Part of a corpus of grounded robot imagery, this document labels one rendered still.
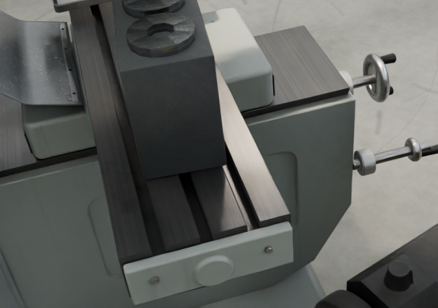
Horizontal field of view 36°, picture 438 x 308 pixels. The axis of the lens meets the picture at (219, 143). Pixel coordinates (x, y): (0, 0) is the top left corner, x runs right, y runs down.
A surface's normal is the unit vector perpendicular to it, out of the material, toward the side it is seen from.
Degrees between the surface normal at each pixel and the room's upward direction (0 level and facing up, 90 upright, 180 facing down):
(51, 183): 90
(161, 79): 90
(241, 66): 0
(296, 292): 0
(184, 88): 90
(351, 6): 0
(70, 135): 90
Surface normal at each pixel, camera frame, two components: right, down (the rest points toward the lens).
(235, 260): 0.25, 0.61
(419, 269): -0.09, -0.76
